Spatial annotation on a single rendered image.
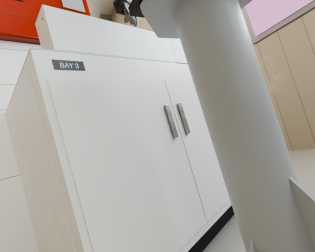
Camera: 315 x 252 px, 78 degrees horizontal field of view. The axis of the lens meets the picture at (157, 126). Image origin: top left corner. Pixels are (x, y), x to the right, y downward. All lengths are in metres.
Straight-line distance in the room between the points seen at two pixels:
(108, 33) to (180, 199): 0.66
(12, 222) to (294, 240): 1.06
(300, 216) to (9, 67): 1.32
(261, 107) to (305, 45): 1.72
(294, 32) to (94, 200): 2.05
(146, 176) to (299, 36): 1.86
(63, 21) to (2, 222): 0.88
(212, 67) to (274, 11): 1.86
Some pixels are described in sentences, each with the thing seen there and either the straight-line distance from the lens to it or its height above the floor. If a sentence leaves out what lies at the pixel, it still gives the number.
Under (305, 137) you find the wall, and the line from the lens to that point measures 2.25.
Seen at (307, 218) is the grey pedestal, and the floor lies 0.26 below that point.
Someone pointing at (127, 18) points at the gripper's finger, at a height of 1.05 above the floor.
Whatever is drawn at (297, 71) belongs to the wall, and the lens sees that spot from 2.18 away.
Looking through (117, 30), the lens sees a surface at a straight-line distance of 0.82.
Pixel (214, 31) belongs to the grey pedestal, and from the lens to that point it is 0.49.
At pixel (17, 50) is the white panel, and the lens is 1.36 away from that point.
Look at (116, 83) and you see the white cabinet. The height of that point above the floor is 0.72.
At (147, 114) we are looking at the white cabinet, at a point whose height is 0.59.
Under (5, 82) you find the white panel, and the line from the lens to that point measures 1.26.
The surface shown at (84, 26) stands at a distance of 0.75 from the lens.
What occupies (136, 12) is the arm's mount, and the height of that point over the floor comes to 0.82.
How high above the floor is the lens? 0.50
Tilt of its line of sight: 3 degrees up
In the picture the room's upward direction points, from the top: 17 degrees counter-clockwise
